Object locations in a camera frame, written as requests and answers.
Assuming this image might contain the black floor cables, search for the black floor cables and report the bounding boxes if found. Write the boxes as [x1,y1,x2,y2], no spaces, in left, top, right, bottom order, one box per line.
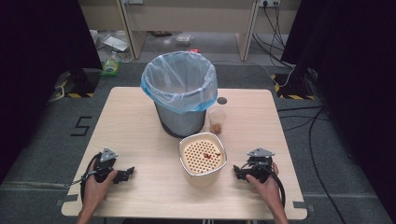
[276,105,348,224]

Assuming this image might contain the black curtain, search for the black curtain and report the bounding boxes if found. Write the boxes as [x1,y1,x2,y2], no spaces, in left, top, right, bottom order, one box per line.
[0,0,104,185]
[280,0,396,222]

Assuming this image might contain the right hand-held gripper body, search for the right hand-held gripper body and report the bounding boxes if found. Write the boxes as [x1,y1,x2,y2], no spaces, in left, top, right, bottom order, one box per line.
[244,147,276,184]

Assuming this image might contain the bundle of black hanging cables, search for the bundle of black hanging cables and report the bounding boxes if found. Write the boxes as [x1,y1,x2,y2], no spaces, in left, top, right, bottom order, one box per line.
[251,2,295,70]

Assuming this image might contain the blue plastic bin bag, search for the blue plastic bin bag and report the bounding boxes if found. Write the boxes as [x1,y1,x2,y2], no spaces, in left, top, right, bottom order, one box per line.
[140,50,219,115]

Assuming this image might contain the red food scraps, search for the red food scraps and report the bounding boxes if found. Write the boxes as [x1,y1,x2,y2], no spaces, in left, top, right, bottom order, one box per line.
[203,151,222,161]

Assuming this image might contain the clear plastic packaging sheet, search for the clear plastic packaging sheet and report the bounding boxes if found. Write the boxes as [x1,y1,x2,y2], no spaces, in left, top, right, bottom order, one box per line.
[102,33,130,53]

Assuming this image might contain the person's left hand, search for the person's left hand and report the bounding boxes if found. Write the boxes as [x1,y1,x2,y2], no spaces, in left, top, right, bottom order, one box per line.
[82,168,120,213]

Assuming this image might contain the hand-held gripper black cable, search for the hand-held gripper black cable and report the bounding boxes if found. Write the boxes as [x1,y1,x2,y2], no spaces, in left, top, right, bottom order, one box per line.
[64,151,104,203]
[266,169,287,209]

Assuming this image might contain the person's right hand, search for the person's right hand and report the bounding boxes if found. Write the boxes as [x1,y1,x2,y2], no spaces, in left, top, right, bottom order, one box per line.
[245,161,280,209]

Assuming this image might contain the green plastic bag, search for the green plastic bag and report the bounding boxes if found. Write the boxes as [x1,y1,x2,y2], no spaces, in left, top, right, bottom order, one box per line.
[99,50,122,77]

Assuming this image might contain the right hand-held gripper black cable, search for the right hand-held gripper black cable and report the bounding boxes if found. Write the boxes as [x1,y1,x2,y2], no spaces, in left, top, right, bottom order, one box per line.
[266,169,287,209]

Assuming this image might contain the black stand with striped base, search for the black stand with striped base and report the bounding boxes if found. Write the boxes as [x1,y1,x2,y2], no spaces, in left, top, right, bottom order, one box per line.
[53,66,101,99]
[270,66,317,101]

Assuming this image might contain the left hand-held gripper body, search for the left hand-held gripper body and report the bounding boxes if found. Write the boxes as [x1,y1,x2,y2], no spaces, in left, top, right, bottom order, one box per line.
[92,147,126,185]

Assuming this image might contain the white thin floor cable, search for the white thin floor cable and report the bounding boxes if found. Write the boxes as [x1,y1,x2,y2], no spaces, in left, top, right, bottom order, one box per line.
[211,59,296,89]

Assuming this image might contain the clear plastic cup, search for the clear plastic cup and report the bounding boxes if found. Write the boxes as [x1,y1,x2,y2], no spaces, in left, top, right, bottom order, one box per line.
[207,108,227,135]

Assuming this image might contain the perforated cream strainer insert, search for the perforated cream strainer insert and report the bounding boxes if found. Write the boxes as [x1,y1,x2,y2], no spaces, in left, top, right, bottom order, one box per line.
[181,136,226,175]

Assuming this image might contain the left hand-held gripper black cable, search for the left hand-held gripper black cable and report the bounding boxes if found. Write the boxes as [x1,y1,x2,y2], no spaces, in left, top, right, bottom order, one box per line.
[64,151,104,203]

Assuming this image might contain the white wall power socket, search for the white wall power socket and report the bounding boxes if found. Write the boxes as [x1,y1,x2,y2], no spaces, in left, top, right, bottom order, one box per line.
[258,0,282,8]

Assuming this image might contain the grey trash bin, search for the grey trash bin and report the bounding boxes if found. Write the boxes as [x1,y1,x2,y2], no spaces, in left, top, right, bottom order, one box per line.
[154,101,207,139]

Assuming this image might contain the cream square container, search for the cream square container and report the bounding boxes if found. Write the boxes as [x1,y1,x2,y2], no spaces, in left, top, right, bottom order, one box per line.
[177,132,229,189]

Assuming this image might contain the clear plastic food box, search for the clear plastic food box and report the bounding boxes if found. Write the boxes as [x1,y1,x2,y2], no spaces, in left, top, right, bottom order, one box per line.
[175,33,194,45]

